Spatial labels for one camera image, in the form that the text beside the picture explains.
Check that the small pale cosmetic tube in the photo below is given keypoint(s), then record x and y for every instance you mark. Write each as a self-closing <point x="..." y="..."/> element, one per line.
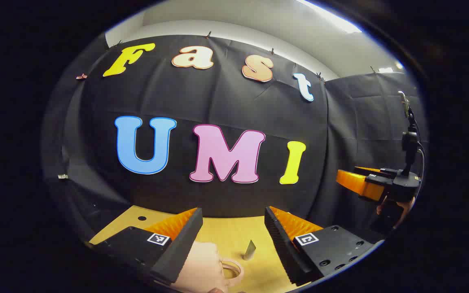
<point x="249" y="250"/>

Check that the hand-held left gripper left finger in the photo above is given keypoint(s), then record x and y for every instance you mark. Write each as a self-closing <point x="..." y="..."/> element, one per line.
<point x="181" y="248"/>

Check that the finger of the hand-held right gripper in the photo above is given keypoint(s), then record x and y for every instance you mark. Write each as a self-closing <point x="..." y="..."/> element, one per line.
<point x="375" y="171"/>
<point x="356" y="183"/>

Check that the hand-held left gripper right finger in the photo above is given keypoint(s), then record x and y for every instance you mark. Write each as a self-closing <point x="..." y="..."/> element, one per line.
<point x="281" y="248"/>

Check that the black backdrop cloth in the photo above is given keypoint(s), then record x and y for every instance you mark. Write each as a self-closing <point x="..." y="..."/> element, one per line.
<point x="218" y="101"/>

